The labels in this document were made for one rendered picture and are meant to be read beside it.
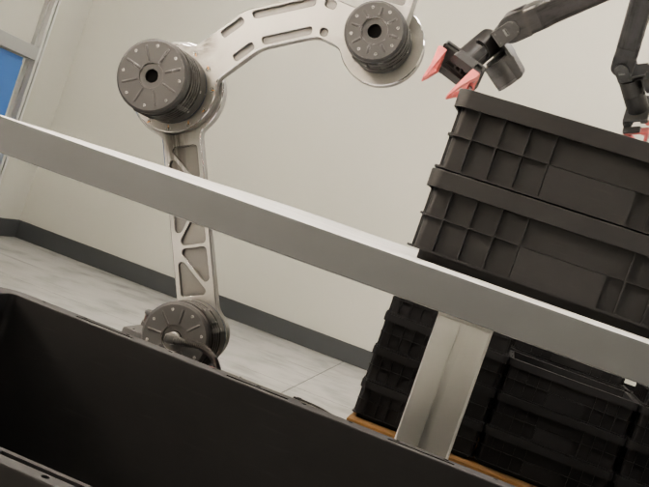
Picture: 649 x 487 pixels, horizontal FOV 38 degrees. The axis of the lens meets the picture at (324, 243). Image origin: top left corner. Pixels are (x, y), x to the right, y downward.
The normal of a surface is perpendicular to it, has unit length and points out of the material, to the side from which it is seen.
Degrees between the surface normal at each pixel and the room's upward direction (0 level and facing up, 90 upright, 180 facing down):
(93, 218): 90
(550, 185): 90
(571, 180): 90
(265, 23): 90
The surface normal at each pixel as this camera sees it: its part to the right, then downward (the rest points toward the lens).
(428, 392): -0.20, -0.04
